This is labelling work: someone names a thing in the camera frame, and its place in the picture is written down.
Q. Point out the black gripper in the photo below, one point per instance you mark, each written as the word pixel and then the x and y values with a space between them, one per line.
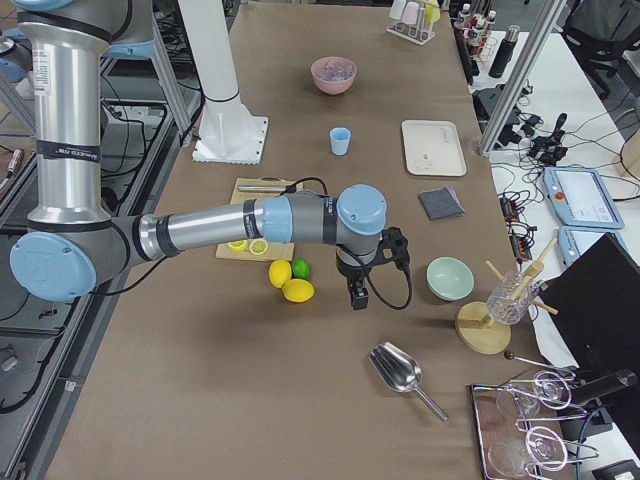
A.
pixel 353 276

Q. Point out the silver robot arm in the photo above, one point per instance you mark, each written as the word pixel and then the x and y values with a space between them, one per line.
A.
pixel 73 244

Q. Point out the metal ice scoop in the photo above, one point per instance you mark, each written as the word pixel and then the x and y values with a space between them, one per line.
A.
pixel 402 373

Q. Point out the wooden cup tree stand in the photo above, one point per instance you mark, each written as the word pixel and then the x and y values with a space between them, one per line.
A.
pixel 473 323

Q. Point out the light blue plastic cup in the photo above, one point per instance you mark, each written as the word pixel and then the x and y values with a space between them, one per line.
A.
pixel 340 138

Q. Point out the pink bowl with ice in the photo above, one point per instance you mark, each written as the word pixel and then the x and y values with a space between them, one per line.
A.
pixel 333 75

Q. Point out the white cup rack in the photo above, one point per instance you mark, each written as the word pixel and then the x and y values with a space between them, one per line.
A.
pixel 414 20

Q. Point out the yellow lemon front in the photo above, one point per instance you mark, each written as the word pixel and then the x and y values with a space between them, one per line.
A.
pixel 298 290

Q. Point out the green lime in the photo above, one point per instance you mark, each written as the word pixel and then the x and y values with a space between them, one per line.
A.
pixel 300 269

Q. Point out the yellow lemon near lime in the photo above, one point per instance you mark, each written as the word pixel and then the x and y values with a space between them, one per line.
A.
pixel 279 273

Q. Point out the mint green bowl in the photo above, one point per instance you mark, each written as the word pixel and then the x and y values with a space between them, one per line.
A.
pixel 449 278

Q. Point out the wooden cutting board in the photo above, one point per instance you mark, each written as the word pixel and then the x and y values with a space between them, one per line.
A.
pixel 276 250

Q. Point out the lemon half slice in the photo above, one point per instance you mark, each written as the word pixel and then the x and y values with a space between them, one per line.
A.
pixel 258 246

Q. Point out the grey folded cloth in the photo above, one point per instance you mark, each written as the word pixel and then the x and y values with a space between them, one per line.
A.
pixel 441 203

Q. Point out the clear textured glass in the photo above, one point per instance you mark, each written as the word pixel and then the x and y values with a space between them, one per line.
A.
pixel 503 306

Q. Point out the beige plastic tray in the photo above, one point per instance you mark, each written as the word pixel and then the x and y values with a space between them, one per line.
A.
pixel 432 148

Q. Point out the blue teach pendant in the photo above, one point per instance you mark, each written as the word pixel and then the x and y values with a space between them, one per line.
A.
pixel 575 241
pixel 580 198

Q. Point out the black monitor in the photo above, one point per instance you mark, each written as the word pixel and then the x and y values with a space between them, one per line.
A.
pixel 597 299

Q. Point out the black thermos bottle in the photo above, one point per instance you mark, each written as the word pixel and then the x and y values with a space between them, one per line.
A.
pixel 504 52

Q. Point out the black handled metal knife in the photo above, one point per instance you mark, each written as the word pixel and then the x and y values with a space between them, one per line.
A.
pixel 275 189

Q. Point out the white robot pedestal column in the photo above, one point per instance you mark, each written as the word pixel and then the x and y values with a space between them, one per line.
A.
pixel 228 132

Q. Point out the wire wine glass rack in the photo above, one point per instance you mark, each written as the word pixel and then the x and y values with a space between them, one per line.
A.
pixel 518 427

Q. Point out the aluminium frame post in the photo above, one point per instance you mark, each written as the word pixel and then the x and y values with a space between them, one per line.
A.
pixel 529 53

